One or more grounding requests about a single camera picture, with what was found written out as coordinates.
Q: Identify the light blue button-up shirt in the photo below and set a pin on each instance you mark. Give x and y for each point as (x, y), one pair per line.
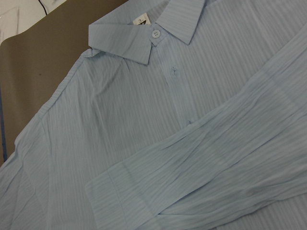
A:
(181, 115)

